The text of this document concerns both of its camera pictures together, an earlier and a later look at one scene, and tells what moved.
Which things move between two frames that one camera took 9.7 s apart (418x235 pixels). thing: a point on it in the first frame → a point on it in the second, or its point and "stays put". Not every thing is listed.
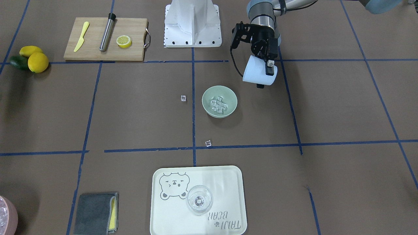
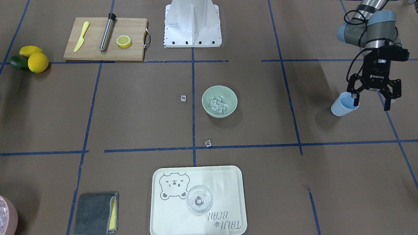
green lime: [20, 62] stays put
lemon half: [124, 41] stays put
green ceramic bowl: [219, 101] stays put
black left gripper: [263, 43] → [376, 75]
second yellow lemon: [26, 51] stays put
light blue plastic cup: [255, 71] → [343, 105]
